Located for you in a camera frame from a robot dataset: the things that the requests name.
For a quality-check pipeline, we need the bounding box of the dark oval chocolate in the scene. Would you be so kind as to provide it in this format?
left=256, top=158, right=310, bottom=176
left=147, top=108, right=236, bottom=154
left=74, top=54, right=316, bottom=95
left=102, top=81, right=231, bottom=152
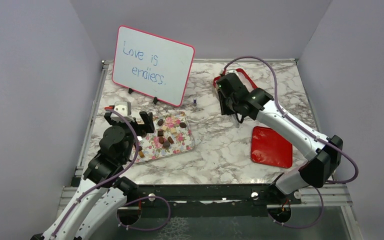
left=157, top=119, right=164, bottom=126

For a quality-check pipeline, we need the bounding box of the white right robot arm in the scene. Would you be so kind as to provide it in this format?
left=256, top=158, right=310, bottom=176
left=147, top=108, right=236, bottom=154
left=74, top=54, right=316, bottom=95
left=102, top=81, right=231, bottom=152
left=215, top=72, right=343, bottom=204

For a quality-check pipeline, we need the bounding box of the red tin lid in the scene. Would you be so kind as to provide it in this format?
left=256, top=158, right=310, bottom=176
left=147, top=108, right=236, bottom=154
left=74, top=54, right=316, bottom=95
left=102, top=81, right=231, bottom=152
left=250, top=126, right=293, bottom=169

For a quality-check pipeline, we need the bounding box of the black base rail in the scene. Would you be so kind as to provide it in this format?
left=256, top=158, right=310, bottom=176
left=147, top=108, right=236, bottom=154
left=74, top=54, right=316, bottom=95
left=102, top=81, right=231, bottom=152
left=117, top=183, right=301, bottom=220

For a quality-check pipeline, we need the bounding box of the red square tin box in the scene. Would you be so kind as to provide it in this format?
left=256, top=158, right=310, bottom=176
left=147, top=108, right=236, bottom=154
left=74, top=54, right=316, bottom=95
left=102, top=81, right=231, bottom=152
left=212, top=68, right=257, bottom=96

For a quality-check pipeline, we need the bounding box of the small brown square chocolate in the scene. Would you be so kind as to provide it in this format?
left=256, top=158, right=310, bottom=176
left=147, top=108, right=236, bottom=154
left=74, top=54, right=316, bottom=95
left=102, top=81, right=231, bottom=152
left=138, top=151, right=145, bottom=158

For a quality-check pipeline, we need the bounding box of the dark heart chocolate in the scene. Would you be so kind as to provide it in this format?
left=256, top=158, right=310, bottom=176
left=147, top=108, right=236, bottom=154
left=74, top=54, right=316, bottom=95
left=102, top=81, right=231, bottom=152
left=162, top=140, right=171, bottom=149

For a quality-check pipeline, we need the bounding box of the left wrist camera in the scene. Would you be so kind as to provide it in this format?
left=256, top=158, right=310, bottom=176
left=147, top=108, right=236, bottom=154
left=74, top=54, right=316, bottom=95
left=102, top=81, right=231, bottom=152
left=114, top=101, right=133, bottom=121

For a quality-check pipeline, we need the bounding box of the pink framed whiteboard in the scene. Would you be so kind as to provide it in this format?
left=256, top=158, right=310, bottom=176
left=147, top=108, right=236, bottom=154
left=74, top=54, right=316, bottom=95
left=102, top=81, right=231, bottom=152
left=111, top=25, right=195, bottom=107

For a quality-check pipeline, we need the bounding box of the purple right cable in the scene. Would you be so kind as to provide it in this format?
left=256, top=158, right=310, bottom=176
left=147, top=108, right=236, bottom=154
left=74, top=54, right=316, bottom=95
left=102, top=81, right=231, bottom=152
left=222, top=56, right=360, bottom=185

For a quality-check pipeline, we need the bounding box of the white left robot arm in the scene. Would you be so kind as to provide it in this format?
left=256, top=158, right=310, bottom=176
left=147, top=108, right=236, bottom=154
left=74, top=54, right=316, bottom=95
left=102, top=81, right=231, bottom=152
left=32, top=107, right=155, bottom=240

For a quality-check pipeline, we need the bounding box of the dark leaf chocolate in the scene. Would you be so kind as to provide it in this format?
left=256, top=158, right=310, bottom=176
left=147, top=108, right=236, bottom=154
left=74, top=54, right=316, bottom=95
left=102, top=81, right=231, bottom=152
left=179, top=122, right=187, bottom=128

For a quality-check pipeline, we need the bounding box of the floral tray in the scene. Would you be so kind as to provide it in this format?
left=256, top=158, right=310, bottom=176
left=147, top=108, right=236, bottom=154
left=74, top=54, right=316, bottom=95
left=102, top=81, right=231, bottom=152
left=135, top=111, right=195, bottom=163

